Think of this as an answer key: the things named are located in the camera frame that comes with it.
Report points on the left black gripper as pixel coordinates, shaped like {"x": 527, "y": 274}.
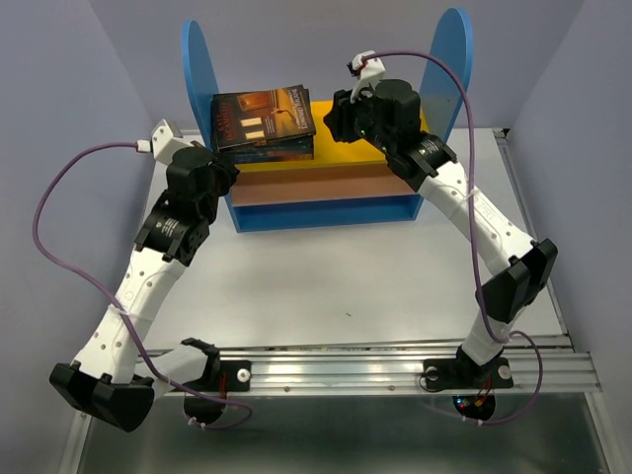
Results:
{"x": 227, "y": 170}

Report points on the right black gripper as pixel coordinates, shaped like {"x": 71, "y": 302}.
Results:
{"x": 338, "y": 119}

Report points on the Little Women floral book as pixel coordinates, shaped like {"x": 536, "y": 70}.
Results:
{"x": 271, "y": 153}

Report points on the brown Edmund Burke book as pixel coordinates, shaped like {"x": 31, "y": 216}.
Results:
{"x": 261, "y": 116}

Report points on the Three Days to See book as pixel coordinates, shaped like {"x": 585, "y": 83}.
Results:
{"x": 291, "y": 143}

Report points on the A Tale of Two Cities book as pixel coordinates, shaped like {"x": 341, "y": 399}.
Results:
{"x": 267, "y": 158}

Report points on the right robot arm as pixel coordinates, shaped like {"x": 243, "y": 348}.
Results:
{"x": 518, "y": 264}

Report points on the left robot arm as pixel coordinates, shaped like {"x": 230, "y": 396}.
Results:
{"x": 112, "y": 378}

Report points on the blue wooden bookshelf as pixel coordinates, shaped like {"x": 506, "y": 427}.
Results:
{"x": 343, "y": 184}

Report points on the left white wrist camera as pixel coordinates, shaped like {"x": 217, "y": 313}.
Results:
{"x": 165, "y": 141}

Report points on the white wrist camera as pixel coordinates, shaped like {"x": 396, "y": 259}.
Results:
{"x": 367, "y": 69}
{"x": 165, "y": 141}

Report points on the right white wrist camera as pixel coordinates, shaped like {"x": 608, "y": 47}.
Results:
{"x": 367, "y": 69}

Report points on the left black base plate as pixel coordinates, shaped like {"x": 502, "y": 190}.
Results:
{"x": 206, "y": 403}

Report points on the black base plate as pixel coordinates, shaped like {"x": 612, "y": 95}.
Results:
{"x": 206, "y": 403}
{"x": 473, "y": 386}

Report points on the aluminium mounting rail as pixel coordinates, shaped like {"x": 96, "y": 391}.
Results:
{"x": 331, "y": 372}

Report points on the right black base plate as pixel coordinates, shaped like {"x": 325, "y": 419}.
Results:
{"x": 473, "y": 386}

